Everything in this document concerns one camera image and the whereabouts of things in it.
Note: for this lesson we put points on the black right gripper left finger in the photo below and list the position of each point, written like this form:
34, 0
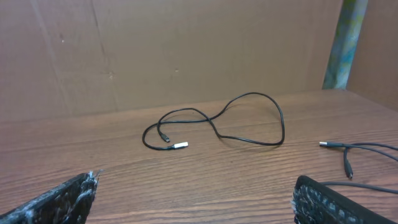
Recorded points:
69, 202

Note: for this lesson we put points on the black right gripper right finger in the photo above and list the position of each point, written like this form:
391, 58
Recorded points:
315, 203

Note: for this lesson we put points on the green blue corner post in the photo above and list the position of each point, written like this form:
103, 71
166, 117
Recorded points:
344, 44

